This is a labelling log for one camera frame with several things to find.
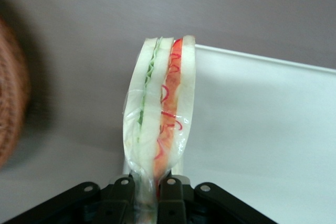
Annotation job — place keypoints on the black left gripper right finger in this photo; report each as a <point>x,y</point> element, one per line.
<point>178,200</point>

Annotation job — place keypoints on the round brown wicker basket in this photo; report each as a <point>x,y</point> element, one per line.
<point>11,98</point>

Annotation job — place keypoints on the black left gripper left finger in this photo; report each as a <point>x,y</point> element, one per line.
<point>115,200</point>

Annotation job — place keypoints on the triangle sandwich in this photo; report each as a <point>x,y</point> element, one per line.
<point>157,103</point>

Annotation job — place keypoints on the beige plastic tray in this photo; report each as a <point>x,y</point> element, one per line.
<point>257,119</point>

